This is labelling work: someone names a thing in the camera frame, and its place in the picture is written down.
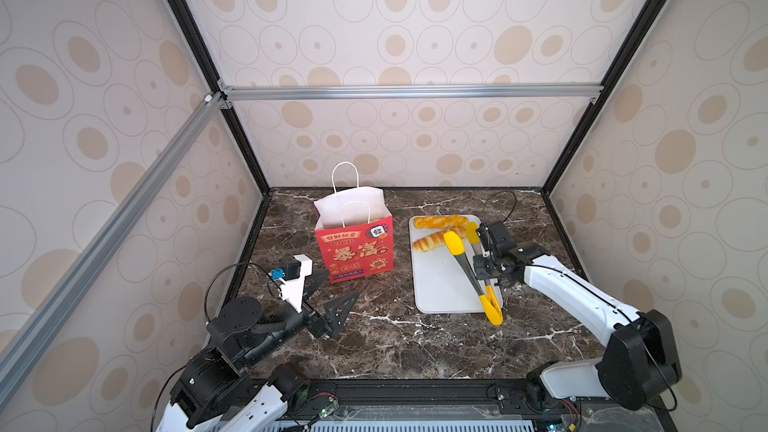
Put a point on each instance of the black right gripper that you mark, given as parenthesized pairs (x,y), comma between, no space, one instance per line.
(488,262)

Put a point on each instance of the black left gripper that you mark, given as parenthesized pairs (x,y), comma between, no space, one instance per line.
(331,319)

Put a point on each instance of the long striped bread roll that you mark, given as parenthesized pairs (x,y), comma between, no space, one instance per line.
(436,239)

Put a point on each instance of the red paper gift bag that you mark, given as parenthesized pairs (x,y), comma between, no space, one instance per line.
(355,232)

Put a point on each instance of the long twisted bread top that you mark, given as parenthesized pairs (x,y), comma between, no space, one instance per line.
(439,222)

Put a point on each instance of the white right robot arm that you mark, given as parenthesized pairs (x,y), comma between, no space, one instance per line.
(640,361)

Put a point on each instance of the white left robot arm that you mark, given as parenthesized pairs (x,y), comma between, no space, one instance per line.
(214,390)

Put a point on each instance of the white rectangular tray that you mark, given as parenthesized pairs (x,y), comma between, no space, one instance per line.
(440,285)

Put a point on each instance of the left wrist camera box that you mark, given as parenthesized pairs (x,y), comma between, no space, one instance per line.
(290,276)

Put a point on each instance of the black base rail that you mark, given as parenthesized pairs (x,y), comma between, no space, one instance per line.
(422,405)

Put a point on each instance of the horizontal aluminium rail back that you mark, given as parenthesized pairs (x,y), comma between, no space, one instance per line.
(379,92)

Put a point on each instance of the diagonal aluminium rail left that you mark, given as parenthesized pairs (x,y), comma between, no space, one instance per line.
(46,322)

